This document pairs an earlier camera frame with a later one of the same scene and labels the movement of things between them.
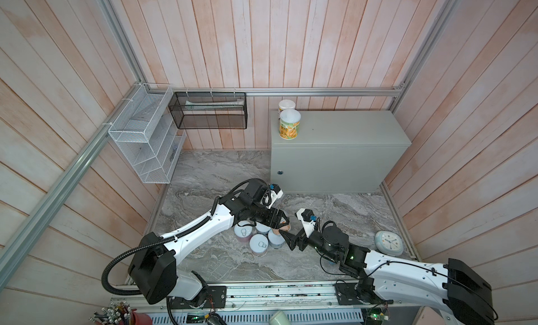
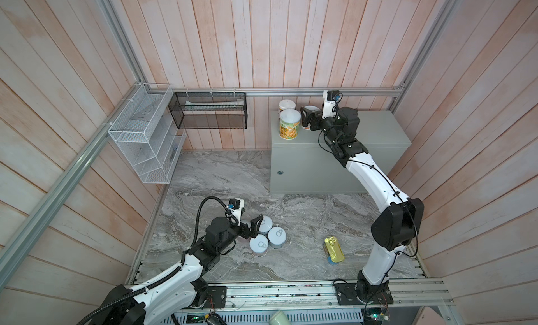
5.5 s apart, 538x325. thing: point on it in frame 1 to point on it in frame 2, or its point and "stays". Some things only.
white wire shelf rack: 146,132 stays
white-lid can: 277,230 to 313,108
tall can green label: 288,124 stays
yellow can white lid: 285,104 stays
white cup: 279,319 stays
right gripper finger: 291,239 to 304,116
